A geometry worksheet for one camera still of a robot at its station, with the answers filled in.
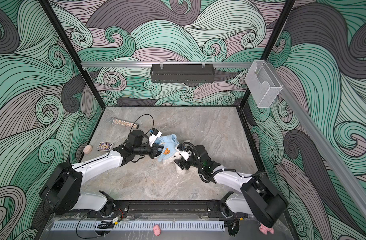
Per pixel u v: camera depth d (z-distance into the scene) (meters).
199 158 0.63
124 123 1.07
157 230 0.66
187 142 0.62
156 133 0.75
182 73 0.95
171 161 0.78
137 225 0.70
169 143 0.78
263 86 0.77
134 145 0.66
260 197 0.42
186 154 0.73
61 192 0.42
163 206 0.75
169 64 0.94
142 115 0.66
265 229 0.66
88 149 0.93
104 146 0.95
